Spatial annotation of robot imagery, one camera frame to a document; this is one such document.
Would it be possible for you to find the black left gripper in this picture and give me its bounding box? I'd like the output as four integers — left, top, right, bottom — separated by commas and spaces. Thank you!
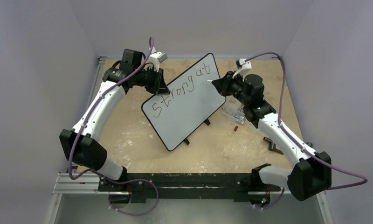
133, 65, 170, 94

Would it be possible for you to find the white whiteboard black frame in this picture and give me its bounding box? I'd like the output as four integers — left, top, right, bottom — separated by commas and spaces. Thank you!
141, 53, 226, 151

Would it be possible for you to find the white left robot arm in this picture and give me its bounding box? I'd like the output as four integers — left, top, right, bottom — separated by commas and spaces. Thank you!
59, 47, 170, 191

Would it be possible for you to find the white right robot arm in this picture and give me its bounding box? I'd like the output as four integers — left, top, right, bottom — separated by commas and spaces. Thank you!
211, 72, 332, 201

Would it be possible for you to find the clear plastic screw box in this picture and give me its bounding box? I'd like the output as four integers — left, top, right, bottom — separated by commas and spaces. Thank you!
221, 105, 246, 125

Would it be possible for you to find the black metal clamp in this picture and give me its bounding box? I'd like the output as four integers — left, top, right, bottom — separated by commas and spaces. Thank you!
263, 136, 317, 160

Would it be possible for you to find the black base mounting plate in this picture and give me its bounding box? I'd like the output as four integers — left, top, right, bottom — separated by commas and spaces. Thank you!
98, 173, 281, 203

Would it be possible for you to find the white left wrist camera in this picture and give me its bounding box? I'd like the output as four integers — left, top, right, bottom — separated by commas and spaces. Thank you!
146, 47, 168, 71

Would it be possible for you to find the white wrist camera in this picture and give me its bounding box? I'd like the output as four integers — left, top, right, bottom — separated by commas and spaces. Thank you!
146, 47, 168, 71
232, 58, 252, 78

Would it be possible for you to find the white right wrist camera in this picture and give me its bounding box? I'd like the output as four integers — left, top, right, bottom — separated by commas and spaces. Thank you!
232, 58, 252, 78

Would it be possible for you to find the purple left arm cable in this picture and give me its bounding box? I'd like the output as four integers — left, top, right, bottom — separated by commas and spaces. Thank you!
68, 37, 159, 216

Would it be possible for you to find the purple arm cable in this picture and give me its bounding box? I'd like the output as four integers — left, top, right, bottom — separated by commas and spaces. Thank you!
68, 37, 159, 216
245, 52, 368, 210

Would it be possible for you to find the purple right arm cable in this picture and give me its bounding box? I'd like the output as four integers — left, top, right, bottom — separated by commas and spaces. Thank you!
245, 52, 368, 210

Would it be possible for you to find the aluminium extrusion rail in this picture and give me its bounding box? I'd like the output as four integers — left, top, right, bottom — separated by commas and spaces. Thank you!
52, 173, 100, 194

